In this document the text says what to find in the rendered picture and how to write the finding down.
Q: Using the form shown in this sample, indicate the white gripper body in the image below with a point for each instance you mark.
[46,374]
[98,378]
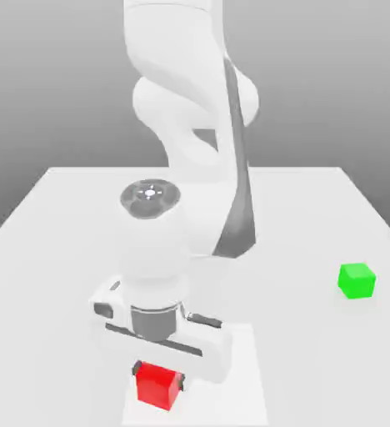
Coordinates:
[211,347]

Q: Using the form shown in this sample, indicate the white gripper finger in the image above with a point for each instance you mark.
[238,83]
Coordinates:
[181,382]
[136,368]

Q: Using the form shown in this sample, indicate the small red cube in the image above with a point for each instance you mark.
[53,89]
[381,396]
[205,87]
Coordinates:
[155,387]

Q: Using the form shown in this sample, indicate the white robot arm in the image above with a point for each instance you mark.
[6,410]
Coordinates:
[181,100]

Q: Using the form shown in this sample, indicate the small green cube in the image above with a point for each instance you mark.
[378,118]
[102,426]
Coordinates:
[356,282]

